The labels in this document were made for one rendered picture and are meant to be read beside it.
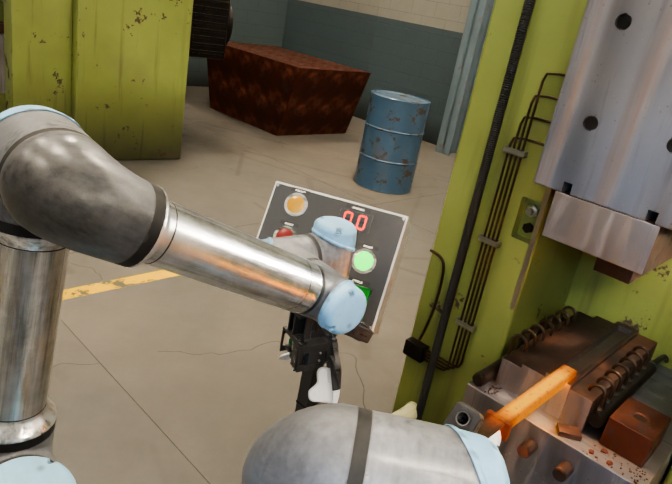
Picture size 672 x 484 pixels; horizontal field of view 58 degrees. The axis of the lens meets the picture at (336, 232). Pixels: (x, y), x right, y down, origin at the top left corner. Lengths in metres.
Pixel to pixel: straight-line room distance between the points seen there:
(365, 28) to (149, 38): 4.64
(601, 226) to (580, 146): 0.15
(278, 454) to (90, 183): 0.32
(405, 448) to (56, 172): 0.42
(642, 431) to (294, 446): 0.89
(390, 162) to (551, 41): 4.44
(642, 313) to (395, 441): 1.27
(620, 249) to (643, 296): 0.53
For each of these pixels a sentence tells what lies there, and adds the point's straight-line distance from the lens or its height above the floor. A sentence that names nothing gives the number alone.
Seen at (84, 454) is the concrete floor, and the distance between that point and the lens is 2.47.
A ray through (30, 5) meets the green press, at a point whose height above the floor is 1.19.
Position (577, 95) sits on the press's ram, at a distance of 1.25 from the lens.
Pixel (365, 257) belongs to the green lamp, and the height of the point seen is 1.10.
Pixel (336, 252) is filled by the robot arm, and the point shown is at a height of 1.25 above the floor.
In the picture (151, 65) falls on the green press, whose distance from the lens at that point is 5.62.
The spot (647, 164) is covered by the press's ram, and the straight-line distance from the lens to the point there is 1.21.
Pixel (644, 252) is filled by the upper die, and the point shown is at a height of 1.31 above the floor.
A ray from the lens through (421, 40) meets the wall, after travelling 8.88.
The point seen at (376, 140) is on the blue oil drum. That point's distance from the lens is 5.79.
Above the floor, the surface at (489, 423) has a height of 1.02.
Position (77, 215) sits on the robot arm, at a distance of 0.65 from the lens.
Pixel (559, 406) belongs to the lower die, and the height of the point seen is 0.94.
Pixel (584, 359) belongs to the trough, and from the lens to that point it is 1.51.
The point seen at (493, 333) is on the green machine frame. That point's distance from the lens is 1.57.
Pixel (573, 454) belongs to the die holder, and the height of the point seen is 0.90.
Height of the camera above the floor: 1.64
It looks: 21 degrees down
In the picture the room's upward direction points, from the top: 11 degrees clockwise
